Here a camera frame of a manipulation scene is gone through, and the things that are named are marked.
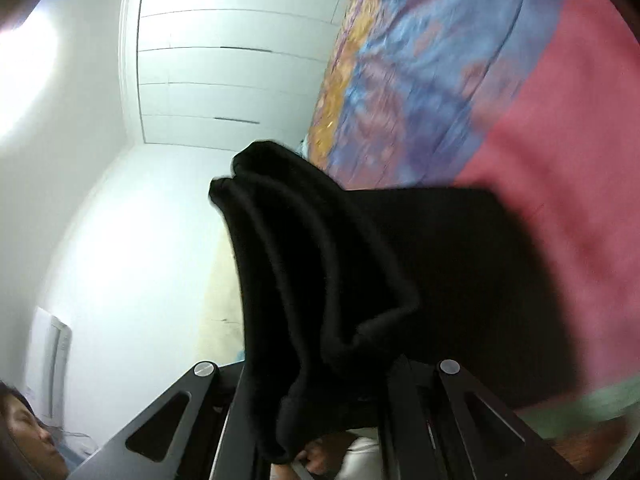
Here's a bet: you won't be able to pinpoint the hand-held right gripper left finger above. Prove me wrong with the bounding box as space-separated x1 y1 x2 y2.
70 360 262 480

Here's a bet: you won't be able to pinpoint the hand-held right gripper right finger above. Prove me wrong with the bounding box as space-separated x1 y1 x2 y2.
377 355 592 480

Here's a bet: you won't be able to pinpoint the black pants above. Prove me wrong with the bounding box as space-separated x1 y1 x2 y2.
207 140 586 465

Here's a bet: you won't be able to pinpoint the person's left hand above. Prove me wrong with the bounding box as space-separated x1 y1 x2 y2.
300 432 353 476

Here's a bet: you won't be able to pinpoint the person's white trouser leg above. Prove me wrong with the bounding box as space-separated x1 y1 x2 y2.
335 435 386 480

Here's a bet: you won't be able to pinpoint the white air conditioner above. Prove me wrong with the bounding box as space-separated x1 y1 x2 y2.
25 307 73 418

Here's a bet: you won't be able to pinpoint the person's head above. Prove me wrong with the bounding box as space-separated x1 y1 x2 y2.
0 380 71 480

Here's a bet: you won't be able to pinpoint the white wardrobe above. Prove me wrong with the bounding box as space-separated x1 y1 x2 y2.
120 0 371 153

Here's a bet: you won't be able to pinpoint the colourful floral satin bedspread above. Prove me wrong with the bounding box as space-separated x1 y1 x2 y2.
300 0 640 461

